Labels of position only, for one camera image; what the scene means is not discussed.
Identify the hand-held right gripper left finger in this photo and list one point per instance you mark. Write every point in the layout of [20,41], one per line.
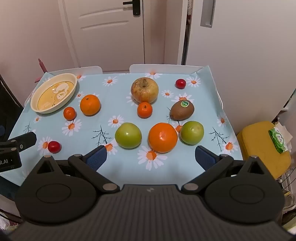
[97,158]

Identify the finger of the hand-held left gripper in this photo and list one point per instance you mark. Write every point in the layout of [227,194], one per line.
[26,140]

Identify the cream bowl with duck print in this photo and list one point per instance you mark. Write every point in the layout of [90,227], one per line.
[53,92]

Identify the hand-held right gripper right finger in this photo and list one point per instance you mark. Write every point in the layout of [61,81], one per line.
[204,158]

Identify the white sliding door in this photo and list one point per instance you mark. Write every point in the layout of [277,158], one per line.
[231,46]

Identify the blue daisy-print tablecloth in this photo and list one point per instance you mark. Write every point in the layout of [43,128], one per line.
[120,111]

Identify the pink plastic object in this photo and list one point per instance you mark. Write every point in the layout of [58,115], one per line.
[41,69]

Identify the small tangerine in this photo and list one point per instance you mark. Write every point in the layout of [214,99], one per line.
[145,109]
[69,113]

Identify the large orange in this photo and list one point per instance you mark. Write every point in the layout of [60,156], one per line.
[162,137]

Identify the white panel door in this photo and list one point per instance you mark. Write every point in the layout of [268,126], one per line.
[108,41]

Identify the green tissue packet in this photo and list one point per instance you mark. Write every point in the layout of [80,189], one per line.
[278,139]

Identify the large yellow-red apple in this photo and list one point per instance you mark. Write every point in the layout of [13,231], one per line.
[144,90]

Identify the red cherry tomato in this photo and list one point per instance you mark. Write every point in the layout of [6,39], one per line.
[54,147]
[180,83]

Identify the brown kiwi with green sticker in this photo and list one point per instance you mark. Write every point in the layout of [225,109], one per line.
[182,110]

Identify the green apple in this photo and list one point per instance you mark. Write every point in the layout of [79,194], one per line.
[128,135]
[192,132]

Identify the medium orange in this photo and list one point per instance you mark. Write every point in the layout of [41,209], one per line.
[90,105]

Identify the black coat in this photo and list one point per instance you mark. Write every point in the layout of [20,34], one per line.
[9,111]

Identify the yellow stool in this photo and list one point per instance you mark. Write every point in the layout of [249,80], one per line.
[259,143]

